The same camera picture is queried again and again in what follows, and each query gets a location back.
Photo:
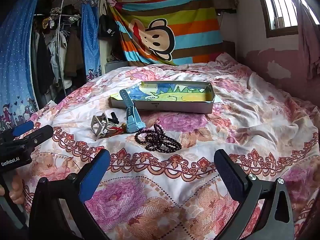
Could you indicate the floral bed blanket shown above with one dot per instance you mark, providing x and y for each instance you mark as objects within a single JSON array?
[{"x": 175, "y": 192}]

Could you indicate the wide blue dotted curtain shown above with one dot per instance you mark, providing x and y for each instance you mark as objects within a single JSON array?
[{"x": 15, "y": 67}]

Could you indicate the white bedside cabinet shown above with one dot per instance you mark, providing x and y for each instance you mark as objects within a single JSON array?
[{"x": 115, "y": 67}]

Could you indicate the dark wall shelf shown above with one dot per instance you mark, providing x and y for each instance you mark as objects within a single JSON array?
[{"x": 225, "y": 0}]

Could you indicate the silver belt buckle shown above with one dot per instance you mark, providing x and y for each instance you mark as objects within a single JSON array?
[{"x": 93, "y": 125}]

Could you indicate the narrow blue dotted curtain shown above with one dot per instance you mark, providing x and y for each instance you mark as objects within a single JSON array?
[{"x": 91, "y": 42}]

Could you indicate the light blue wrist watch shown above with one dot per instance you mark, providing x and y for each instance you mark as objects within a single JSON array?
[{"x": 132, "y": 125}]

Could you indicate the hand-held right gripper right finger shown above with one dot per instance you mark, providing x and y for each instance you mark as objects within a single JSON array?
[{"x": 228, "y": 172}]

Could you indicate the shallow grey cardboard box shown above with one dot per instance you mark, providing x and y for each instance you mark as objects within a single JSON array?
[{"x": 175, "y": 107}]

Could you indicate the barred window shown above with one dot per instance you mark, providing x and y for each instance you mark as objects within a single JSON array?
[{"x": 282, "y": 5}]

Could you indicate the brown wooden headboard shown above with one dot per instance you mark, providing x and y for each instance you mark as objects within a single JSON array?
[{"x": 228, "y": 47}]

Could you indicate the hanging clothes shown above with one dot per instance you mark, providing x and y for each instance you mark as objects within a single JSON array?
[{"x": 72, "y": 55}]

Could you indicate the small black cylinder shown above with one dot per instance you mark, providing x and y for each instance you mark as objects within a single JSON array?
[{"x": 114, "y": 117}]

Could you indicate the pink curtain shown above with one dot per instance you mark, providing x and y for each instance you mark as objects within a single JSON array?
[{"x": 310, "y": 42}]

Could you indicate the striped monkey blanket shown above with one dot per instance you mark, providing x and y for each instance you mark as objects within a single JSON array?
[{"x": 175, "y": 17}]

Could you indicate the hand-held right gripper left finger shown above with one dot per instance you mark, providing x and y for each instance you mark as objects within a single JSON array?
[{"x": 96, "y": 172}]

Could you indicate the crayon dinosaur drawing paper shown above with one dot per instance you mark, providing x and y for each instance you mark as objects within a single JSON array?
[{"x": 170, "y": 93}]

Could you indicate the black hanging bag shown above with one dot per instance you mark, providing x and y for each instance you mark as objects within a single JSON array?
[{"x": 107, "y": 27}]

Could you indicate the person's left hand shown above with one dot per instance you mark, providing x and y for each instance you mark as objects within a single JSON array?
[{"x": 16, "y": 190}]

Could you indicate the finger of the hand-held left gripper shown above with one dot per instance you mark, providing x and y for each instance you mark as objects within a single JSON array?
[
  {"x": 37, "y": 136},
  {"x": 22, "y": 128}
]

